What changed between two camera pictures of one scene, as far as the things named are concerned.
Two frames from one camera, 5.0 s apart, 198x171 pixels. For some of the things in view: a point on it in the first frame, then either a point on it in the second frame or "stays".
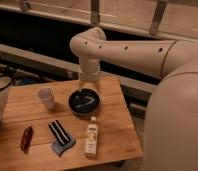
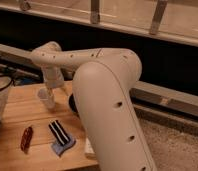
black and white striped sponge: x=59 y=131 stays
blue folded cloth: x=59 y=148 stays
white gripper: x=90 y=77 to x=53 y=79
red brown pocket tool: x=26 y=139 stays
